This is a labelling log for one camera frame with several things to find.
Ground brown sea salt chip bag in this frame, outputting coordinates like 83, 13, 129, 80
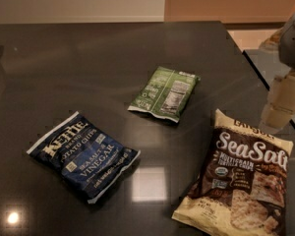
172, 110, 293, 236

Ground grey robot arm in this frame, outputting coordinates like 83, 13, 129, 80
260, 13, 295, 134

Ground green jalapeno chip bag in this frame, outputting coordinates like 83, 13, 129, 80
128, 67, 200, 123

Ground blue Kettle chip bag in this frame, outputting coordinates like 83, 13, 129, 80
27, 112, 141, 204

